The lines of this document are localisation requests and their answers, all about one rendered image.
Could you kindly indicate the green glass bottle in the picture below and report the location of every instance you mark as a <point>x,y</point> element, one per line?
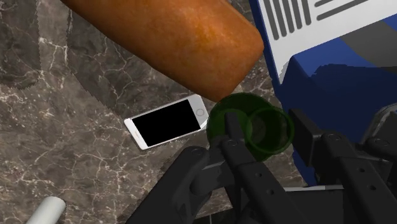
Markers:
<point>263,130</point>

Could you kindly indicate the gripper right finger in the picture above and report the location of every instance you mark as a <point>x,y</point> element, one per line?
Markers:
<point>347,155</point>

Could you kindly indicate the white smartphone with black screen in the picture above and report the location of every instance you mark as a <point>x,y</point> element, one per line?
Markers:
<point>167,122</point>

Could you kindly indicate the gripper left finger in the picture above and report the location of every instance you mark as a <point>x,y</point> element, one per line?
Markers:
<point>248,173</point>

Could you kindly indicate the white cylinder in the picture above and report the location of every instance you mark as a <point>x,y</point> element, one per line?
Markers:
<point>46,212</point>

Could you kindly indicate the blue and white box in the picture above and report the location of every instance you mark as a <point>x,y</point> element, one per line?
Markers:
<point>335,62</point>

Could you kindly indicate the brown bread loaf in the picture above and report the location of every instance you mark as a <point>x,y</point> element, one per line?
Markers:
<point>173,40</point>

